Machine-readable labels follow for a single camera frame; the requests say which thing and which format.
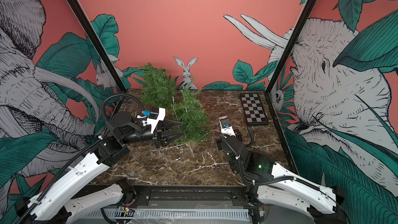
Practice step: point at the black frame post left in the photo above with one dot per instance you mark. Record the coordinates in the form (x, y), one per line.
(96, 42)

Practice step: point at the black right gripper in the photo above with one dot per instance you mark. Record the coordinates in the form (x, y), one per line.
(223, 142)

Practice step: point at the black white chessboard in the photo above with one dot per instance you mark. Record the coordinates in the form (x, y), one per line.
(253, 109)

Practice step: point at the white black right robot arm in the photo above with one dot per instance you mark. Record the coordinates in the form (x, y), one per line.
(269, 182)

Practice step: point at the small green christmas tree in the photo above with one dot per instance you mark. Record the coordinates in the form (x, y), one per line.
(189, 111)

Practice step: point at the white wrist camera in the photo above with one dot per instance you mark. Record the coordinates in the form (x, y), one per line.
(226, 127)
(152, 118)

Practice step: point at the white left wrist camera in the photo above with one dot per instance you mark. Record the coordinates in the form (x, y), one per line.
(152, 118)

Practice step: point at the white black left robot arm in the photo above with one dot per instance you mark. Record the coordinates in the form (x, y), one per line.
(56, 205)

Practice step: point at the large green christmas tree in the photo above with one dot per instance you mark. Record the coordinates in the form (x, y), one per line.
(159, 88)

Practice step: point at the black frame post right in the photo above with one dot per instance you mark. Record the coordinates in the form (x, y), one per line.
(308, 7)

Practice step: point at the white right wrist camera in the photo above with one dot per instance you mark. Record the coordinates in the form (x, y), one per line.
(226, 127)

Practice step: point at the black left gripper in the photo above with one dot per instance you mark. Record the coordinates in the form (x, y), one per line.
(160, 137)

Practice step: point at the white slotted cable tray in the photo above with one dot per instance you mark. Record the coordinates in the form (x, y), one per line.
(145, 215)

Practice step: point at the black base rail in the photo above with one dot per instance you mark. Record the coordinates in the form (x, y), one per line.
(142, 195)

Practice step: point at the black frame post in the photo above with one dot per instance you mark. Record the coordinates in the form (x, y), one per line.
(308, 7)
(96, 42)

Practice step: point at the small tree wooden base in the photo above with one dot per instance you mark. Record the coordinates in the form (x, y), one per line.
(192, 144)

